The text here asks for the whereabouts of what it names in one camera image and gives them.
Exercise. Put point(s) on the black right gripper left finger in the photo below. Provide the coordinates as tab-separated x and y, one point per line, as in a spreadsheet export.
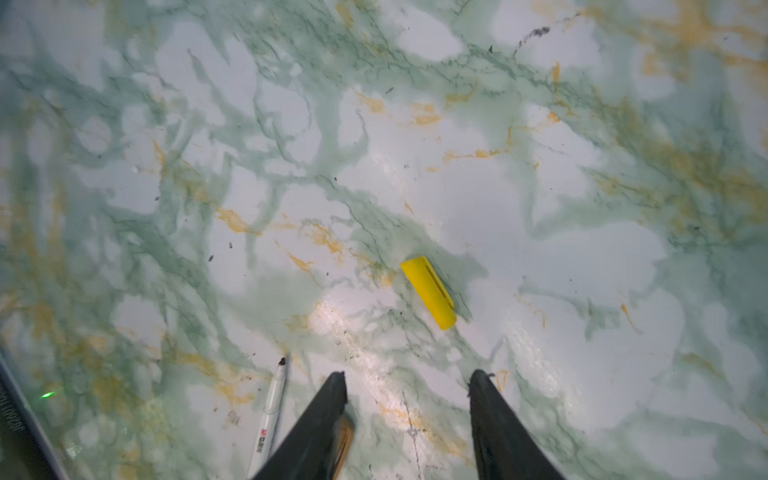
307	451

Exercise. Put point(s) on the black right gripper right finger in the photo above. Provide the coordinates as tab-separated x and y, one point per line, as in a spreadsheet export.
503	448

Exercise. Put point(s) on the yellow pen cap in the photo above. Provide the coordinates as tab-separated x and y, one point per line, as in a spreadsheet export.
429	287

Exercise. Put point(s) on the white pen left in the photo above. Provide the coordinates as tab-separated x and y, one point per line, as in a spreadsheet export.
269	420

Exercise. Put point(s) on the brown pen cap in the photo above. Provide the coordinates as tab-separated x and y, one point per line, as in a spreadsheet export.
343	440

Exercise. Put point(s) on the aluminium front rail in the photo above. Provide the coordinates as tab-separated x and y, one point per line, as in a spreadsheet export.
26	452

